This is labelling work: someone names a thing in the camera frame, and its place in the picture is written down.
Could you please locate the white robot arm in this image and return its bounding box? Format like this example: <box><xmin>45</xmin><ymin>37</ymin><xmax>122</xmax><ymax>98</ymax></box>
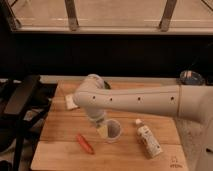
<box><xmin>73</xmin><ymin>74</ymin><xmax>213</xmax><ymax>171</ymax></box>

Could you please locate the white and black sponge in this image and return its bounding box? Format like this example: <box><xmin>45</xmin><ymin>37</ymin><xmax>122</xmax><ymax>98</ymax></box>
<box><xmin>65</xmin><ymin>94</ymin><xmax>78</xmax><ymax>110</ymax></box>

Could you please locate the clear plastic cup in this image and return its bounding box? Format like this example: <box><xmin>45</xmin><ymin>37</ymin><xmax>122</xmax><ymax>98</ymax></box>
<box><xmin>104</xmin><ymin>119</ymin><xmax>122</xmax><ymax>143</ymax></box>

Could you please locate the wooden cutting board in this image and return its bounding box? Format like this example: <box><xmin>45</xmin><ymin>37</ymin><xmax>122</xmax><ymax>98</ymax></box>
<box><xmin>31</xmin><ymin>81</ymin><xmax>188</xmax><ymax>171</ymax></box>

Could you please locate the green bowl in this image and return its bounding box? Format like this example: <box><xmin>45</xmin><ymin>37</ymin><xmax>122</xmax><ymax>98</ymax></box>
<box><xmin>104</xmin><ymin>81</ymin><xmax>111</xmax><ymax>89</ymax></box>

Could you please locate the white plastic bottle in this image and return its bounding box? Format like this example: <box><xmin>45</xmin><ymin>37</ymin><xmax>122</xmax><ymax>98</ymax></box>
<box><xmin>135</xmin><ymin>119</ymin><xmax>163</xmax><ymax>158</ymax></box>

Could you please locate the round blue-grey object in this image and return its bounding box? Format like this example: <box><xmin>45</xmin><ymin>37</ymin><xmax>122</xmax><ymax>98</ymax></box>
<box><xmin>180</xmin><ymin>70</ymin><xmax>204</xmax><ymax>85</ymax></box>

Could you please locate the black stand frame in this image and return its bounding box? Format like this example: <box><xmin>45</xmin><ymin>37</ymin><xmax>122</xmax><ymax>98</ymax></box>
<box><xmin>0</xmin><ymin>75</ymin><xmax>57</xmax><ymax>171</ymax></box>

